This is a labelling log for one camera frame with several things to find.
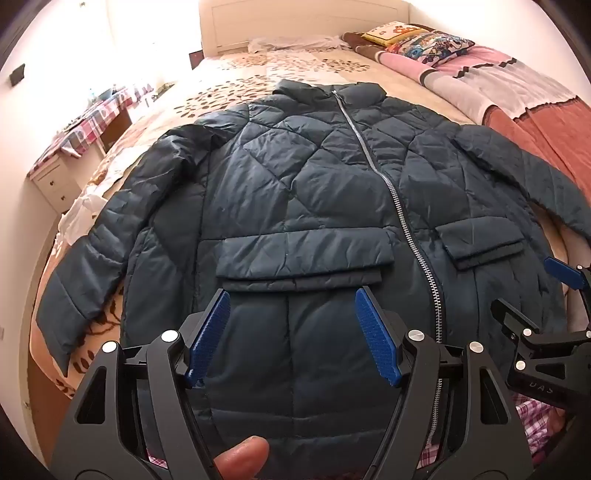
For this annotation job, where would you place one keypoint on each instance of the yellow cartoon pillow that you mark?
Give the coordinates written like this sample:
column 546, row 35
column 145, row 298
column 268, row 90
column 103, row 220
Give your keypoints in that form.
column 392, row 32

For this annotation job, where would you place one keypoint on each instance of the person's left hand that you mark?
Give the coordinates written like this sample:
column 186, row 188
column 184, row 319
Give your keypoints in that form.
column 240, row 459

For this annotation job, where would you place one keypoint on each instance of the dark nightstand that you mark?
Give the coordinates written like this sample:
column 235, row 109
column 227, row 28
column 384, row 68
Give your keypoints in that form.
column 195, row 59

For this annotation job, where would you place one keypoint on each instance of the white crumpled pillow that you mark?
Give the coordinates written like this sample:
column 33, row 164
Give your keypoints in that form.
column 295, row 43

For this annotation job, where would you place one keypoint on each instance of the pink plaid pants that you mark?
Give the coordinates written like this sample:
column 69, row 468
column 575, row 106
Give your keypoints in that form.
column 540, row 434

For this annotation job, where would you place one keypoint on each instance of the dark blue quilted jacket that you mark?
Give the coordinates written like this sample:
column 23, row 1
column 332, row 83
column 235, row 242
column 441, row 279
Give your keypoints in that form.
column 300, row 184

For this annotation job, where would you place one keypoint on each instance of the leaf-print beige bedspread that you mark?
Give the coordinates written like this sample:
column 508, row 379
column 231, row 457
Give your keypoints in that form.
column 221, row 78

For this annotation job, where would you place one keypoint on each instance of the black wall socket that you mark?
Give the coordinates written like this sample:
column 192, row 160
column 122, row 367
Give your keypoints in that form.
column 16, row 75

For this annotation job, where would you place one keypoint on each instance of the plaid tablecloth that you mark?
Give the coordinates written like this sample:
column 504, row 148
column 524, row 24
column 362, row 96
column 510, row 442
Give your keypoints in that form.
column 92, row 120

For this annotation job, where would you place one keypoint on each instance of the white bed headboard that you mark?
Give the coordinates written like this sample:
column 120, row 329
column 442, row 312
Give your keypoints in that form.
column 277, row 18

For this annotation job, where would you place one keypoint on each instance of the white crumpled cloth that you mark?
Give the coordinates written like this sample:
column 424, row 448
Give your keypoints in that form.
column 78, row 217

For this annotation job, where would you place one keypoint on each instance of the brown plush blanket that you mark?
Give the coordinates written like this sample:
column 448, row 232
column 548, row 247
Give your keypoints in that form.
column 355, row 39

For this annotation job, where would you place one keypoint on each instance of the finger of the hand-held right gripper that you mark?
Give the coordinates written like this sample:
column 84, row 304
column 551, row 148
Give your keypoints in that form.
column 563, row 273
column 512, row 318

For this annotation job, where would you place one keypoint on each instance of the colourful cartoon pillow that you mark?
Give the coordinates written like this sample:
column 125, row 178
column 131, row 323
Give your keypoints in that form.
column 434, row 46

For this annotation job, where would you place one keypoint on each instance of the pink striped blanket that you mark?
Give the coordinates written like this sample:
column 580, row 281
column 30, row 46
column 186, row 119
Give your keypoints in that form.
column 461, row 87

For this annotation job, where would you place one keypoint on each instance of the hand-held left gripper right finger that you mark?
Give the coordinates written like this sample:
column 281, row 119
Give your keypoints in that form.
column 376, row 337

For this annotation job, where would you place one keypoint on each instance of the green bottle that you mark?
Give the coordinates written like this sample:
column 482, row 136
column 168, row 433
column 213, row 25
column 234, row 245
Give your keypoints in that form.
column 93, row 96

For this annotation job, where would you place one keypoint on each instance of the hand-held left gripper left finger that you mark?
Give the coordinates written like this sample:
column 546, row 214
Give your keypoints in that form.
column 210, row 337

